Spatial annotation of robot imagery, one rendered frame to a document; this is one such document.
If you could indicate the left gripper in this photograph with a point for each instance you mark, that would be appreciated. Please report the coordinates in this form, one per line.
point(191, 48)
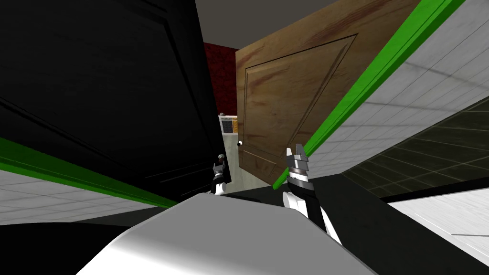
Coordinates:
point(219, 168)

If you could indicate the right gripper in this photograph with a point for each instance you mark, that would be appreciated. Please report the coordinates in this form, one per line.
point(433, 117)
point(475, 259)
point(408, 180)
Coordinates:
point(298, 163)

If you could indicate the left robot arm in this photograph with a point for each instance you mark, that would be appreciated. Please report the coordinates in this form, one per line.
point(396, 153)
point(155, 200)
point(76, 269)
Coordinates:
point(219, 187)

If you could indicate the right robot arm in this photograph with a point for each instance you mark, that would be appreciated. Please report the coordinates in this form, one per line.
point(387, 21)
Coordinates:
point(305, 198)

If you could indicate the white cabinet with shelves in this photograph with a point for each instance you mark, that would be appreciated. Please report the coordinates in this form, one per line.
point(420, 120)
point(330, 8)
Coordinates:
point(228, 124)

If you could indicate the brown wooden door leaf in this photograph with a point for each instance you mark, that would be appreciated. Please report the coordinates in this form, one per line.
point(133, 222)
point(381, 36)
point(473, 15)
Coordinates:
point(290, 99)

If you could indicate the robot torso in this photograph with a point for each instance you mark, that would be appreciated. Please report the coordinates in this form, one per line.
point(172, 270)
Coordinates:
point(229, 236)

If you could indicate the black door leaf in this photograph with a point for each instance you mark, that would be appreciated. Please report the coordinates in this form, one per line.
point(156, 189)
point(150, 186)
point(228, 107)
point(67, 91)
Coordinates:
point(99, 88)

